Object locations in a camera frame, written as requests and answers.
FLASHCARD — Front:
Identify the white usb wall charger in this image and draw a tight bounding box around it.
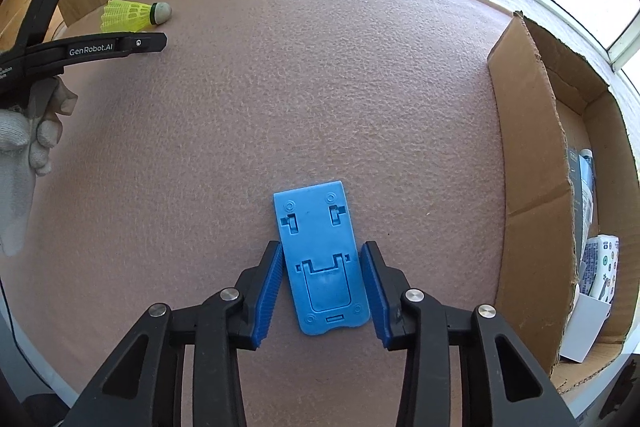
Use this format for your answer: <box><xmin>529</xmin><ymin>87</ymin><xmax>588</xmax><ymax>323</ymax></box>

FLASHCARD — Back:
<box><xmin>560</xmin><ymin>294</ymin><xmax>611</xmax><ymax>363</ymax></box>

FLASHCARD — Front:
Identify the white patterned tissue pack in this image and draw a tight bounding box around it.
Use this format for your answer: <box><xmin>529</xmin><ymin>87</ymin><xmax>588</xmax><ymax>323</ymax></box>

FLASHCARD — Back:
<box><xmin>579</xmin><ymin>234</ymin><xmax>620</xmax><ymax>303</ymax></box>

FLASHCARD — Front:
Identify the blue plastic phone stand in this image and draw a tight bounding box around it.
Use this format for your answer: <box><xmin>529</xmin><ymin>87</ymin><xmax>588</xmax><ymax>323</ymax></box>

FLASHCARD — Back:
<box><xmin>273</xmin><ymin>181</ymin><xmax>370</xmax><ymax>336</ymax></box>

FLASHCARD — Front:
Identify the white blue-capped lotion bottle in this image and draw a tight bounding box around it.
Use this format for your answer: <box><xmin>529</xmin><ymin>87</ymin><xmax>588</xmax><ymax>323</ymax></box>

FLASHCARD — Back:
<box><xmin>567</xmin><ymin>147</ymin><xmax>596</xmax><ymax>265</ymax></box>

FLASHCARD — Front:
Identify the small pink lotion bottle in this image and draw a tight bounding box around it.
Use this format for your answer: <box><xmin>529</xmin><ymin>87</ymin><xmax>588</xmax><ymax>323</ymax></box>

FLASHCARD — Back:
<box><xmin>579</xmin><ymin>148</ymin><xmax>593</xmax><ymax>166</ymax></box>

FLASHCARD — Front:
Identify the white gloved left hand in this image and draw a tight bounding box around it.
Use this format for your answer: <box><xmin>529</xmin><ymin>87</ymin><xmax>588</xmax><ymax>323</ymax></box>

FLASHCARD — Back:
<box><xmin>1</xmin><ymin>76</ymin><xmax>77</xmax><ymax>257</ymax></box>

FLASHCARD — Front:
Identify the slatted pine wood panel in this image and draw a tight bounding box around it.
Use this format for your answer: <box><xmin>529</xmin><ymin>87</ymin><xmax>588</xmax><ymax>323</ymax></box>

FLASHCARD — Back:
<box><xmin>0</xmin><ymin>0</ymin><xmax>32</xmax><ymax>51</ymax></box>

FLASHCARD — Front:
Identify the yellow plastic shuttlecock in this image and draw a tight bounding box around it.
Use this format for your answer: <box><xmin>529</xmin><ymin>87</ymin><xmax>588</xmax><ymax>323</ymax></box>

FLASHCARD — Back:
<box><xmin>100</xmin><ymin>0</ymin><xmax>172</xmax><ymax>34</ymax></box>

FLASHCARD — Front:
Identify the open cardboard box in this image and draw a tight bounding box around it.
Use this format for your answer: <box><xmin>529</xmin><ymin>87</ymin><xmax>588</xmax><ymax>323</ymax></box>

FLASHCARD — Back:
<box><xmin>487</xmin><ymin>13</ymin><xmax>639</xmax><ymax>393</ymax></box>

